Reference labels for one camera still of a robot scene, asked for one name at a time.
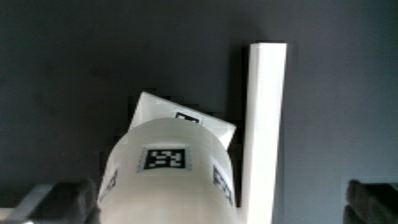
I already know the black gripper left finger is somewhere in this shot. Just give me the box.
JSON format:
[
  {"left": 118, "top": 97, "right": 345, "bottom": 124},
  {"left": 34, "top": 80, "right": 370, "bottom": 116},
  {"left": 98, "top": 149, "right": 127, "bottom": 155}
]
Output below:
[{"left": 0, "top": 179, "right": 98, "bottom": 224}]

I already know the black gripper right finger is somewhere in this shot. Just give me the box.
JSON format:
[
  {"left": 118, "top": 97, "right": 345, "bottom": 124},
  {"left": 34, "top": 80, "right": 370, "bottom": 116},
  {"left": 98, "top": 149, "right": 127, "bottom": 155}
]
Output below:
[{"left": 344, "top": 180, "right": 398, "bottom": 224}]

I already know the white lamp shade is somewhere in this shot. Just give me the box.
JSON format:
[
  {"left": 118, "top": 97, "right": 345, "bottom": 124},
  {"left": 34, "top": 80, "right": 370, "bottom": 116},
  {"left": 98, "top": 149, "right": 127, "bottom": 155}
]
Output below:
[{"left": 98, "top": 118, "right": 239, "bottom": 224}]

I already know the white lamp base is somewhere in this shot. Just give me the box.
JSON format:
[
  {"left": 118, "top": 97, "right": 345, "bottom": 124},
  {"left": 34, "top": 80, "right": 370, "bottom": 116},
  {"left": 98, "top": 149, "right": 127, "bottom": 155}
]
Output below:
[{"left": 130, "top": 92, "right": 237, "bottom": 148}]

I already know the white foam border frame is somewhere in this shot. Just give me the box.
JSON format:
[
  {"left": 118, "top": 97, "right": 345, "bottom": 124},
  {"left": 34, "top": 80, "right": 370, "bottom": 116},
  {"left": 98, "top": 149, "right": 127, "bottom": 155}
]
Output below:
[{"left": 240, "top": 43, "right": 288, "bottom": 224}]

